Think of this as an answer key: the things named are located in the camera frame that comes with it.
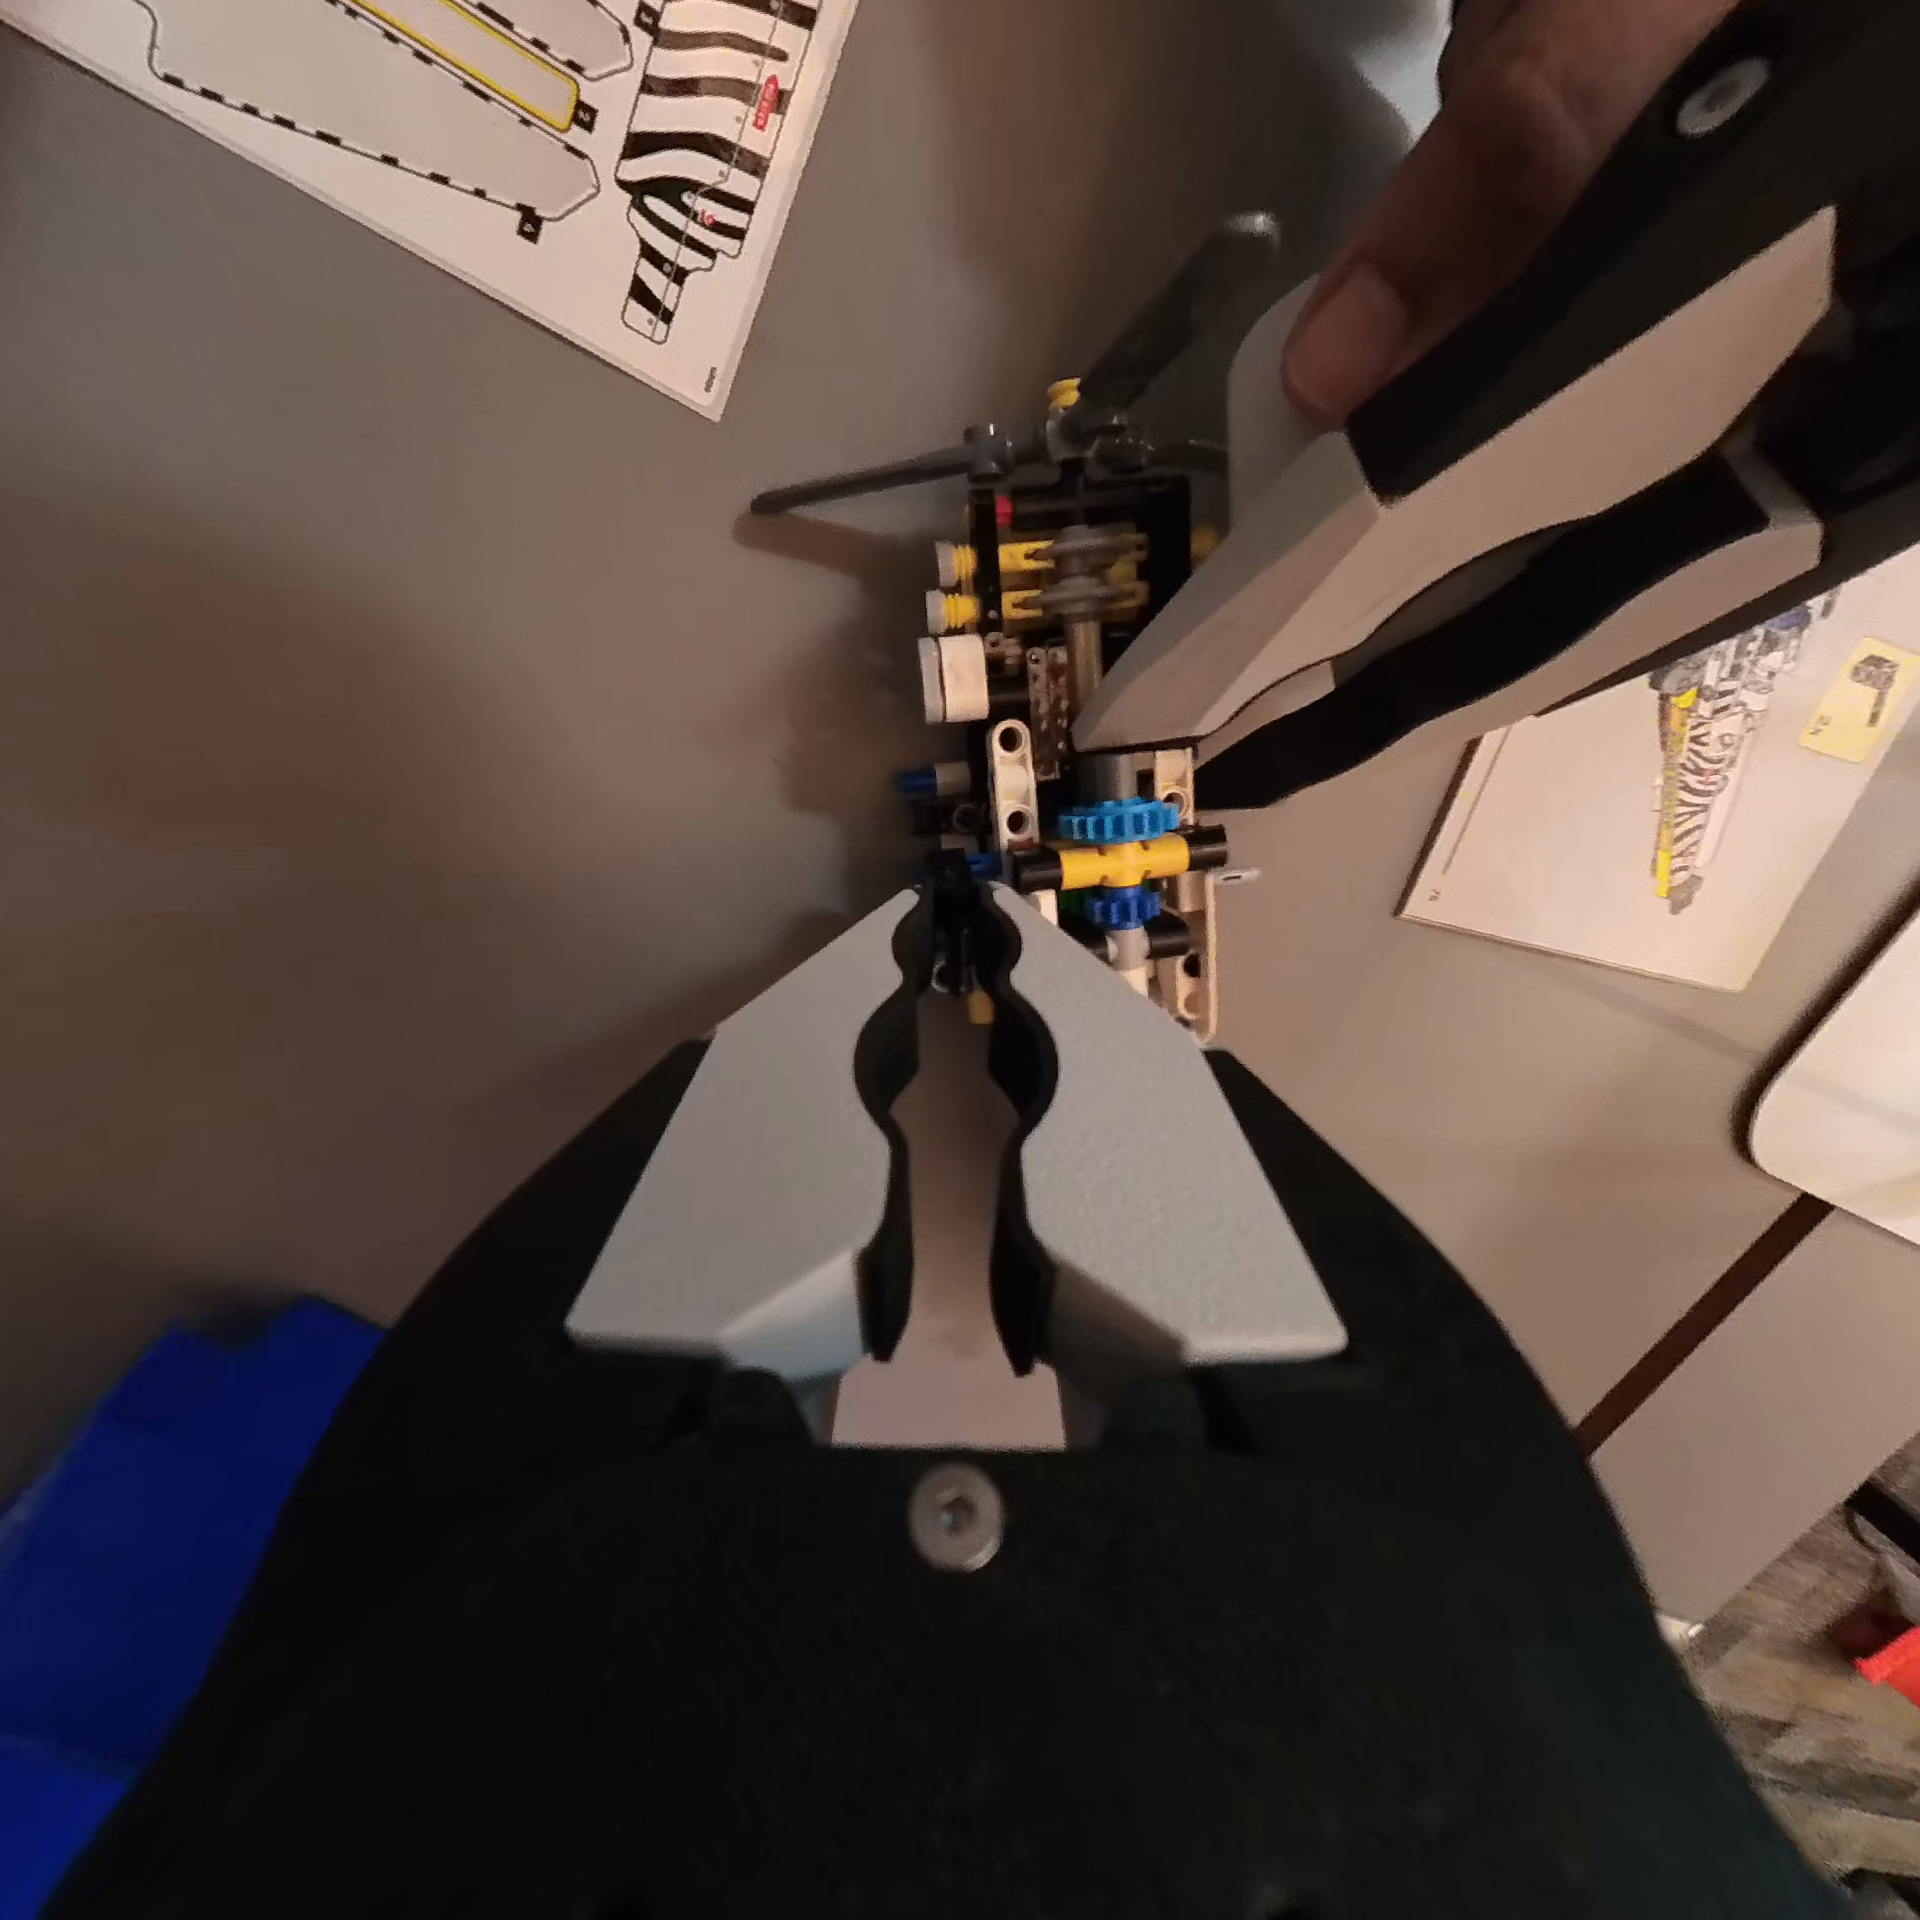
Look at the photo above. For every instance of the blue plastic bin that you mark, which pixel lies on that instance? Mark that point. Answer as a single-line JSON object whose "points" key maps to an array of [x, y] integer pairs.
{"points": [[137, 1575]]}

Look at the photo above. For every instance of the instruction booklet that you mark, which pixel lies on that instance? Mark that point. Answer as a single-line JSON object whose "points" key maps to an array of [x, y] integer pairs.
{"points": [[1561, 840]]}

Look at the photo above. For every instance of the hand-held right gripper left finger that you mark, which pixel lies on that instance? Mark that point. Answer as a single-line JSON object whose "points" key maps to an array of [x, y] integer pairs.
{"points": [[735, 1200]]}

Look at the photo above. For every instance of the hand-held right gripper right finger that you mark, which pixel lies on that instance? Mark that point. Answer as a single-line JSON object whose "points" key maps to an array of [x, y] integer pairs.
{"points": [[1171, 1200]]}

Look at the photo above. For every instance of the grey lego rotor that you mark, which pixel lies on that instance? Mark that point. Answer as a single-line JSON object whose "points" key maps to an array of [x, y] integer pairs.
{"points": [[1037, 443]]}

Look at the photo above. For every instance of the orange traffic cone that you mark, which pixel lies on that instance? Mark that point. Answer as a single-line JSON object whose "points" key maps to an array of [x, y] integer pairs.
{"points": [[1887, 1664]]}

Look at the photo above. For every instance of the white laptop stand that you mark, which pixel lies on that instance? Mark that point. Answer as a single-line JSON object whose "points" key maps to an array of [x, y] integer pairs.
{"points": [[1845, 1109]]}

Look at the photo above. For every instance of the black lego connector piece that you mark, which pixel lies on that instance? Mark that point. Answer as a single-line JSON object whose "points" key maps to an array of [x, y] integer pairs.
{"points": [[954, 916]]}

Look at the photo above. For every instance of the person's left hand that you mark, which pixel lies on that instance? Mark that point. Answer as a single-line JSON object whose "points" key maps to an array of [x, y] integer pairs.
{"points": [[1470, 195]]}

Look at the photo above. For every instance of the lego helicopter model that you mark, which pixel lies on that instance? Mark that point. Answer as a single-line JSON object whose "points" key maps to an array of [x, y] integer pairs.
{"points": [[1110, 862]]}

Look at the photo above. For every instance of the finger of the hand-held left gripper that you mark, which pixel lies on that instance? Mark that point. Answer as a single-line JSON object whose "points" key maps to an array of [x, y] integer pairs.
{"points": [[1724, 579], [1276, 630]]}

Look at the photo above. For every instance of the zebra sticker sheet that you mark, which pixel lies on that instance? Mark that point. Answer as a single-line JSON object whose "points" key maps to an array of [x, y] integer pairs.
{"points": [[451, 150]]}

